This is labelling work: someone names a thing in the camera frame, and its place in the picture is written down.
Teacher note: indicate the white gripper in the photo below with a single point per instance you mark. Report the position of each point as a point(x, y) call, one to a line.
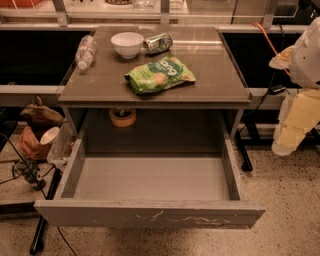
point(307, 61)

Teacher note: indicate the green rice chip bag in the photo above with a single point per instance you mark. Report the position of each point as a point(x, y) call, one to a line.
point(158, 76)

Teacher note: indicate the grey cabinet with glass top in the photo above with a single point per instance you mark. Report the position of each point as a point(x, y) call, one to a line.
point(197, 72)

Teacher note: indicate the open grey top drawer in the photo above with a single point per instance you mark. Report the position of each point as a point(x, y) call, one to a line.
point(171, 169)

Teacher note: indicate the black power adapter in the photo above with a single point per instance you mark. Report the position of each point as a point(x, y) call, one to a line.
point(274, 90)

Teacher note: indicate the green soda can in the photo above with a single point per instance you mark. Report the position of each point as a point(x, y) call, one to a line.
point(158, 43)

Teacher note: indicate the white ceramic bowl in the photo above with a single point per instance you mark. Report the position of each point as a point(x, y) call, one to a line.
point(127, 44)

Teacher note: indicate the orange tape roll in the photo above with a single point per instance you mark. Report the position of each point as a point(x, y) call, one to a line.
point(122, 117)

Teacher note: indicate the clear plastic water bottle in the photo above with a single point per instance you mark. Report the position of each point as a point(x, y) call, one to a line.
point(86, 51)

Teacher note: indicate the clear plastic container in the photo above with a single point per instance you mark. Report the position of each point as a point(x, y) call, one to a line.
point(61, 147)

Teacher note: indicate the white cup on floor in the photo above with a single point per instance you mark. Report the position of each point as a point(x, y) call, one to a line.
point(49, 136)

